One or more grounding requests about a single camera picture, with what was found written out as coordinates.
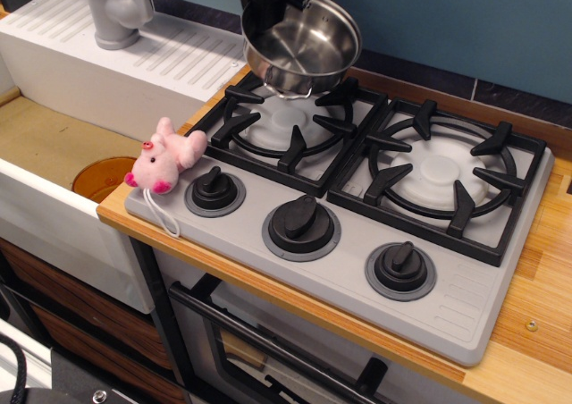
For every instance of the black right stove knob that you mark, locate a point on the black right stove knob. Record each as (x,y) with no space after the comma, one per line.
(400,271)

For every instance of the pink stuffed pig toy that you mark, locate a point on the pink stuffed pig toy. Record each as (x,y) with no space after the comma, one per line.
(157,169)

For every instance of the black right burner grate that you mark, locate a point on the black right burner grate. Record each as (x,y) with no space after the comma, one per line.
(516,167)

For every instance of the black middle stove knob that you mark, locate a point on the black middle stove knob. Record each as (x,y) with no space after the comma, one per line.
(301,230)

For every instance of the grey toy stove top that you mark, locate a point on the grey toy stove top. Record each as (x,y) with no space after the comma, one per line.
(454,320)

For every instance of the orange plastic sink drain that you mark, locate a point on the orange plastic sink drain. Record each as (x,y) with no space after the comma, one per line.
(99,179)

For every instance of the black oven door handle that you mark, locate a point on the black oven door handle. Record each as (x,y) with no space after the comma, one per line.
(198,299)

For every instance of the grey toy faucet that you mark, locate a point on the grey toy faucet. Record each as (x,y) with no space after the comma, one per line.
(117,22)

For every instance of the stainless steel pan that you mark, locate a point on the stainless steel pan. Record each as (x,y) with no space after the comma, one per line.
(307,52)

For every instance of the black burner grate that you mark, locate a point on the black burner grate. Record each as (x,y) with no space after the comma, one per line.
(312,170)
(516,167)

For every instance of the white toy sink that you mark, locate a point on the white toy sink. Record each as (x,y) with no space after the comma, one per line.
(67,103)

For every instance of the black left stove knob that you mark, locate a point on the black left stove knob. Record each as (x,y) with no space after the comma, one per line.
(215,194)

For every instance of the toy oven door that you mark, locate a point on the toy oven door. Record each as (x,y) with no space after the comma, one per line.
(258,378)

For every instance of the black stove knob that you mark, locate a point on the black stove knob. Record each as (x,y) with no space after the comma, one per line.
(215,194)
(301,230)
(400,271)

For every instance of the black left burner grate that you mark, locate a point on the black left burner grate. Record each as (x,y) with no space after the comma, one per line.
(312,170)

